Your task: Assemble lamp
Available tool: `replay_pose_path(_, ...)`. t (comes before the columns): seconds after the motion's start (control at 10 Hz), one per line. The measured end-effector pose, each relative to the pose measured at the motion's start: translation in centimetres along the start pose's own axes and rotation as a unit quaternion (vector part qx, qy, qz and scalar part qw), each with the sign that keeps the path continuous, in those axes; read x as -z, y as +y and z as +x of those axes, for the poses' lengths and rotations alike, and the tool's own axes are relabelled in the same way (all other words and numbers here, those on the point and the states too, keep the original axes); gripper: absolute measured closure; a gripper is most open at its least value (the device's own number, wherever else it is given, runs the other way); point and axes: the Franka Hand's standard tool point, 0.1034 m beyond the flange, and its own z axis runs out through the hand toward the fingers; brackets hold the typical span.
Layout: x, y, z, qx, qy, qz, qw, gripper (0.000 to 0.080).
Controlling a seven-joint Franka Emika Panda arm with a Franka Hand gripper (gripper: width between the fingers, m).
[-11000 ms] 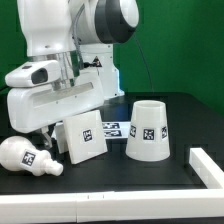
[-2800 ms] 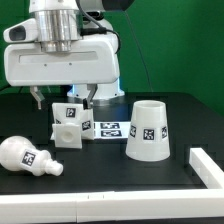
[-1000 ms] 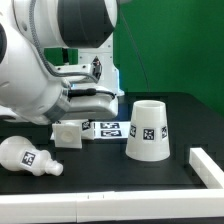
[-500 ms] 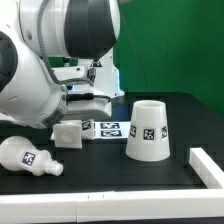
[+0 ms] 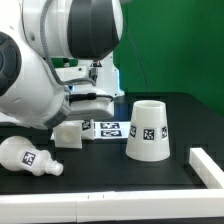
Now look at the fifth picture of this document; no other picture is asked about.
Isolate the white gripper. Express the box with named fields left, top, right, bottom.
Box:
left=67, top=93, right=114, bottom=121

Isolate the white lamp base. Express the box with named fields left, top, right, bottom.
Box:
left=51, top=119, right=94, bottom=149

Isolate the white lamp bulb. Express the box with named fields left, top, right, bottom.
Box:
left=0, top=136, right=63, bottom=176

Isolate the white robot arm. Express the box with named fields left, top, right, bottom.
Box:
left=0, top=0, right=123, bottom=129

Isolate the white lamp shade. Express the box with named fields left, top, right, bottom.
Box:
left=126, top=100, right=170, bottom=162

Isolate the white marker sheet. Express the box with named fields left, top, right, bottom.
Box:
left=93, top=121, right=130, bottom=140

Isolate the white front fence rail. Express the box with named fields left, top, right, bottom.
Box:
left=0, top=189, right=224, bottom=224

